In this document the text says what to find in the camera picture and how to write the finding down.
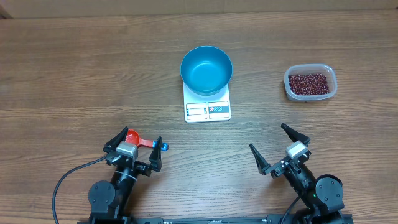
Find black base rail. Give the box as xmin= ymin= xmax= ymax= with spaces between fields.
xmin=77 ymin=214 xmax=354 ymax=224

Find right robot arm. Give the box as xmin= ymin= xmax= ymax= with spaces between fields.
xmin=249 ymin=123 xmax=347 ymax=223

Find blue metal bowl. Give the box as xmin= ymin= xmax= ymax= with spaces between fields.
xmin=180 ymin=46 xmax=233 ymax=96

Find red azuki beans in container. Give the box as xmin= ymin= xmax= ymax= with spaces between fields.
xmin=288 ymin=73 xmax=330 ymax=96

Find white digital kitchen scale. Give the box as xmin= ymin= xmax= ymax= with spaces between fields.
xmin=183 ymin=83 xmax=231 ymax=123

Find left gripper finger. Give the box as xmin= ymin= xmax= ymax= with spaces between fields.
xmin=149 ymin=136 xmax=162 ymax=172
xmin=103 ymin=126 xmax=129 ymax=153

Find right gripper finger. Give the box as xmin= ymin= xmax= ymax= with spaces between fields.
xmin=281 ymin=123 xmax=310 ymax=146
xmin=249 ymin=144 xmax=270 ymax=175

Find clear plastic container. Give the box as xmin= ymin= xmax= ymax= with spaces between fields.
xmin=284 ymin=63 xmax=338 ymax=102

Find red measuring scoop blue handle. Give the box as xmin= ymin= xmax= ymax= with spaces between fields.
xmin=125 ymin=129 xmax=157 ymax=149

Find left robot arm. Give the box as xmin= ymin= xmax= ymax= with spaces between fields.
xmin=88 ymin=127 xmax=162 ymax=223

